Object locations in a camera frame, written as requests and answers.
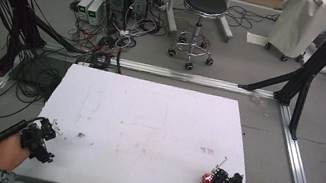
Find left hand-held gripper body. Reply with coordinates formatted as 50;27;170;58
16;123;60;165

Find small red block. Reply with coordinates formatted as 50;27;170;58
201;172;217;183

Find thin white stick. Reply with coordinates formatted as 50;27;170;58
212;154;230;178

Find person's left hand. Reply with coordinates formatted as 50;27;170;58
0;131;34;177

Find white power supply box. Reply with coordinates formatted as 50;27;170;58
74;0;96;22
84;0;106;28

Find white paper sheet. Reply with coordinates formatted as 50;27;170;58
244;30;271;49

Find white table legs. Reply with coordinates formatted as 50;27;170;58
160;0;241;47

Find white covered cart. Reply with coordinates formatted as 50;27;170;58
262;0;326;70

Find black round stool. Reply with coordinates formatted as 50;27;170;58
164;0;231;77

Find black cable loops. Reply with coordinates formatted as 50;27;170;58
0;49;68;129

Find tangle of floor cables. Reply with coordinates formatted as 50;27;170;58
58;0;175;82

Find black frame post with braces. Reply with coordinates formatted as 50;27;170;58
231;0;326;147

